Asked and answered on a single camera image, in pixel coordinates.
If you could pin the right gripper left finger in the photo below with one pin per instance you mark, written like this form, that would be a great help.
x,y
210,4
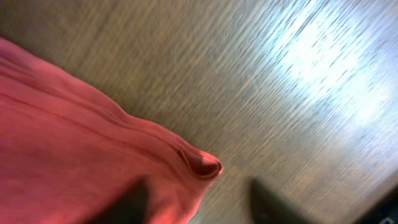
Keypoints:
x,y
130,208

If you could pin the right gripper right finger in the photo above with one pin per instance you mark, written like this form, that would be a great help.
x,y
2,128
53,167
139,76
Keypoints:
x,y
266,208

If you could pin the orange soccer t-shirt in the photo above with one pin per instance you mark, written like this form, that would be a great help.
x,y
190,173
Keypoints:
x,y
68,151

